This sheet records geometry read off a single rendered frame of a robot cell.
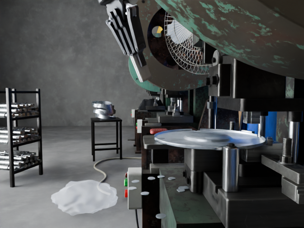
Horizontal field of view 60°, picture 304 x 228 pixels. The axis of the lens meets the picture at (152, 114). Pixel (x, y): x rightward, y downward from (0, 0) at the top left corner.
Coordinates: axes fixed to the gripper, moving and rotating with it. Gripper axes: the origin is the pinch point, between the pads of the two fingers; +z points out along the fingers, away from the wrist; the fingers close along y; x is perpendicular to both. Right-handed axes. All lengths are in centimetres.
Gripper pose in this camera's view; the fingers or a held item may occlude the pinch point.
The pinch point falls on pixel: (140, 67)
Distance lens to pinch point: 66.5
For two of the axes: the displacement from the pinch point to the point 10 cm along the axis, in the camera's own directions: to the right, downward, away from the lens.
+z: 3.6, 8.9, 2.9
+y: 5.4, 0.6, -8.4
